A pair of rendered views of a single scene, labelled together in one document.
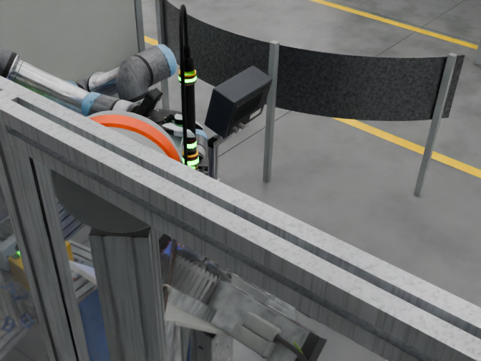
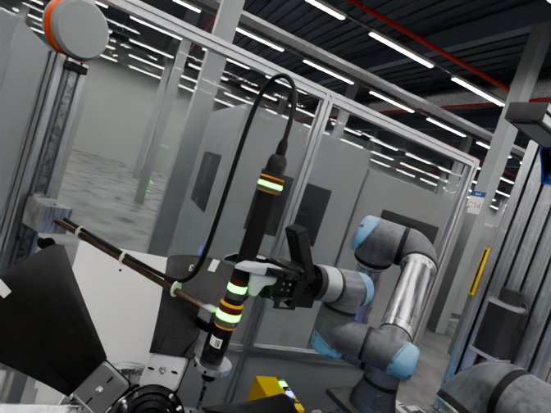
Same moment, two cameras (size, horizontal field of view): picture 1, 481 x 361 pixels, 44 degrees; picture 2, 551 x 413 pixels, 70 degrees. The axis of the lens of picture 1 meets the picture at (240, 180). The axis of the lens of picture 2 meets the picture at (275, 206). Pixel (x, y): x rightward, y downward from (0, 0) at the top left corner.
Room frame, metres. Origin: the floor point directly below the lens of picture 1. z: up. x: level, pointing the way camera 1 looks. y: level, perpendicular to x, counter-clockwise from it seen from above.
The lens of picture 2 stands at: (1.68, -0.46, 1.66)
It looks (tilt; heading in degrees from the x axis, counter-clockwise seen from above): 4 degrees down; 118
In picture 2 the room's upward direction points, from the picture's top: 18 degrees clockwise
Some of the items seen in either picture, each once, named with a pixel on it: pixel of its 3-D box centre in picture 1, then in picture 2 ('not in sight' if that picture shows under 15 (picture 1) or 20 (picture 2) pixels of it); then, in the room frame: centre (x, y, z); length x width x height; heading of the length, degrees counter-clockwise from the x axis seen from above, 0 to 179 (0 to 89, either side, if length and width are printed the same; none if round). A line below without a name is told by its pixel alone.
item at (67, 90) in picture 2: not in sight; (44, 177); (0.65, 0.15, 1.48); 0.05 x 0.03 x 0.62; 89
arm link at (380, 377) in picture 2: not in sight; (385, 360); (1.52, 0.90, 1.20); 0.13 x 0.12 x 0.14; 7
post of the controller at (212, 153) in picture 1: (212, 160); not in sight; (1.97, 0.11, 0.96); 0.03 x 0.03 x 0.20; 54
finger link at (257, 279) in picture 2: (189, 128); (256, 279); (1.36, 0.14, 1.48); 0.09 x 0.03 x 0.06; 72
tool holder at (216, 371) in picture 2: not in sight; (215, 339); (1.32, 0.14, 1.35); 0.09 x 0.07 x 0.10; 179
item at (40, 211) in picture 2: not in sight; (45, 214); (0.70, 0.15, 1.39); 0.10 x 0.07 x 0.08; 179
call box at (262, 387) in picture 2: not in sight; (273, 407); (1.31, 0.60, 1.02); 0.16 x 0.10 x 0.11; 144
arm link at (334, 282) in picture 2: (125, 115); (321, 282); (1.42, 0.32, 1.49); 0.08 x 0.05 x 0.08; 154
